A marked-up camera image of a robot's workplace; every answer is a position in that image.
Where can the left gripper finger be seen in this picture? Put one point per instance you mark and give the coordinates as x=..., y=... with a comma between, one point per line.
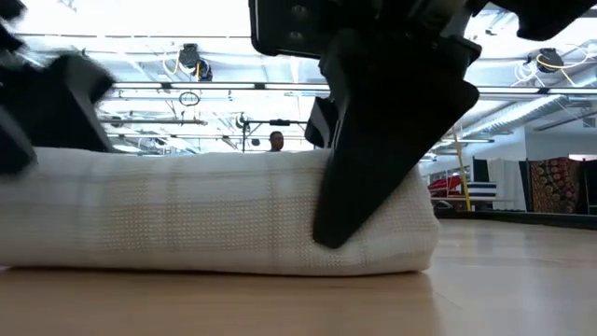
x=56, y=107
x=11, y=149

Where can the white plaid towel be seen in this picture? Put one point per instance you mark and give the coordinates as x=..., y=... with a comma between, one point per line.
x=186, y=210

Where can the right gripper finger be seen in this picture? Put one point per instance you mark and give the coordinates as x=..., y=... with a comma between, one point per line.
x=382, y=140
x=322, y=123

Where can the black metal table frame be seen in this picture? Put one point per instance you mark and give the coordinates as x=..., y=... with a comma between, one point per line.
x=513, y=217

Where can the narrow black panel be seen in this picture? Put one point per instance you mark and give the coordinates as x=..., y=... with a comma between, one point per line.
x=480, y=169

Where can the long ceiling light bar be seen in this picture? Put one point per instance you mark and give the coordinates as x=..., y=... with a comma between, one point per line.
x=210, y=86

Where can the person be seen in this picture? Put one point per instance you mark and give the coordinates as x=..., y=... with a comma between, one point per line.
x=276, y=141

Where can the red fabric item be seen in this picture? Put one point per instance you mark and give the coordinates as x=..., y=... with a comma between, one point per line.
x=445, y=185

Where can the black pipe stand frame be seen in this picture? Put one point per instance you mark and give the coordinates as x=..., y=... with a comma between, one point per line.
x=280, y=122

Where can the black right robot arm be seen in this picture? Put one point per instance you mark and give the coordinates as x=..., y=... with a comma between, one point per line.
x=550, y=18

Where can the patterned hanging rug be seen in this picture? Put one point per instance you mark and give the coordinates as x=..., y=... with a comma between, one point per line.
x=555, y=184

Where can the white hanging sheet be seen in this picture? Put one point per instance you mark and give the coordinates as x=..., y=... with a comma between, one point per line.
x=507, y=184

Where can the striped folded fabric stack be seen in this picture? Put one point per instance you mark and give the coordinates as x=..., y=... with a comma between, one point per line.
x=482, y=189

